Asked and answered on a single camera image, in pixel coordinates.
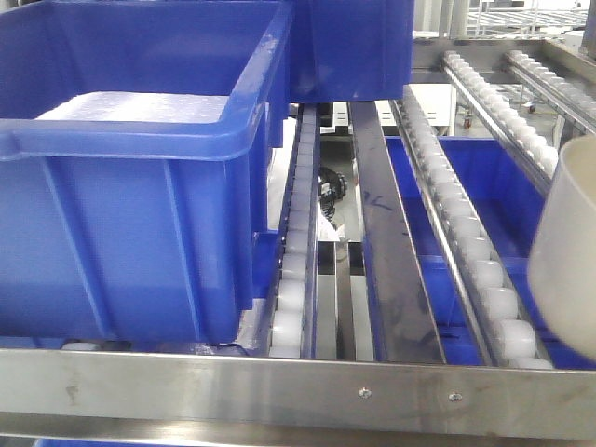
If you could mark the white plastic bin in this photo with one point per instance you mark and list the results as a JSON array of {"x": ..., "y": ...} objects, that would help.
[{"x": 561, "y": 269}]

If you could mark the blue bin rear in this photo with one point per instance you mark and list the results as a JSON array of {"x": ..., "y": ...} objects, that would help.
[{"x": 344, "y": 51}]

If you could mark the large blue bin front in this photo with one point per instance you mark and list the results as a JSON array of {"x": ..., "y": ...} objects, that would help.
[{"x": 136, "y": 231}]

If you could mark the blue bin lower layer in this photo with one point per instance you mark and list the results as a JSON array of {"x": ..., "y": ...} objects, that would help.
[{"x": 509, "y": 207}]

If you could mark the white foam sheet in bin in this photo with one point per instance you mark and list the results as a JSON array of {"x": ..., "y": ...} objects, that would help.
[{"x": 123, "y": 106}]

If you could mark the white roller track left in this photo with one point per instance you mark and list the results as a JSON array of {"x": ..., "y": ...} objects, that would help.
[{"x": 292, "y": 191}]

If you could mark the white roller track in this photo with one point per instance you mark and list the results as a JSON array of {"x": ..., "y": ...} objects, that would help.
[
  {"x": 494, "y": 311},
  {"x": 292, "y": 191},
  {"x": 569, "y": 100},
  {"x": 529, "y": 150}
]

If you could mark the white roller track middle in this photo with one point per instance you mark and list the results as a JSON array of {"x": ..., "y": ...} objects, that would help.
[{"x": 494, "y": 311}]

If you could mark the white roller track far right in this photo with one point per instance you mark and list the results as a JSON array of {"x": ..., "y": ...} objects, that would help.
[{"x": 569, "y": 100}]

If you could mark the steel divider rail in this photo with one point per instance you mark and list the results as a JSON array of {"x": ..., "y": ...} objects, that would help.
[{"x": 403, "y": 327}]

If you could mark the stainless steel shelf frame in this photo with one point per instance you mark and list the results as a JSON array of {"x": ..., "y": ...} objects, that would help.
[{"x": 194, "y": 400}]

